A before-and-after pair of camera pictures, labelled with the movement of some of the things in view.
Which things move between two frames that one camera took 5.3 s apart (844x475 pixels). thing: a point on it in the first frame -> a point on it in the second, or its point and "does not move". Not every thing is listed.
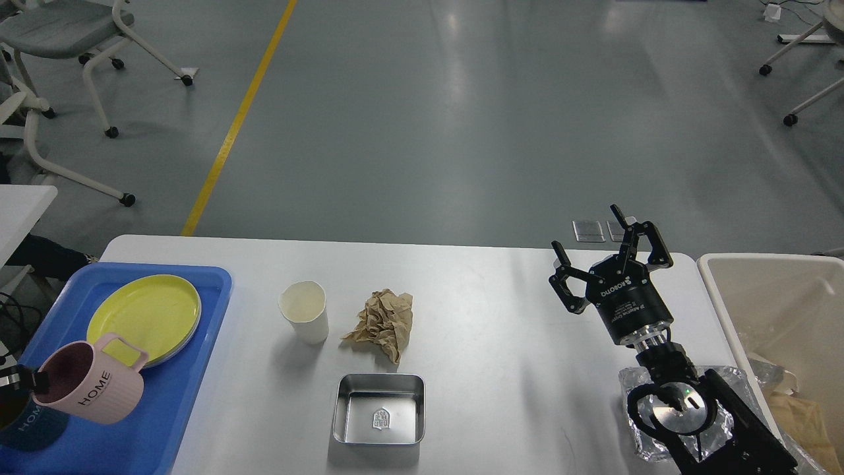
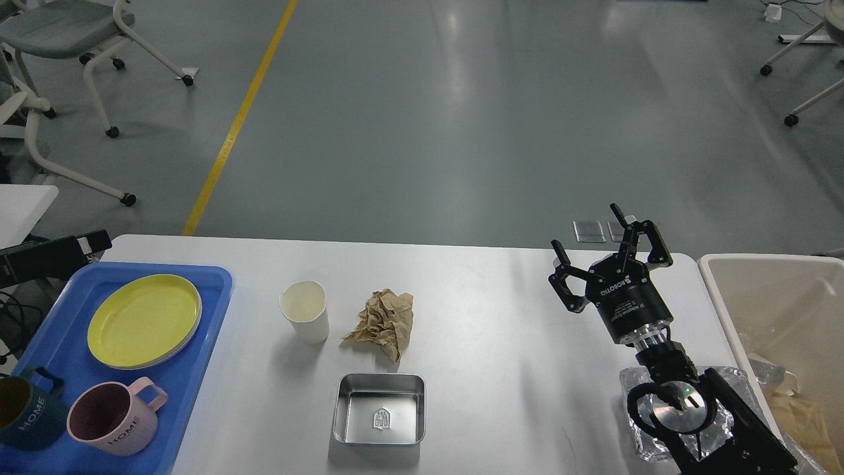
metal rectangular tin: (379, 409) does not move
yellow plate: (158, 313) does not move
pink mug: (88, 384) -> (115, 418)
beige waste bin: (788, 309) does not move
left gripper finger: (20, 380) -> (52, 259)
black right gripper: (620, 287) does not move
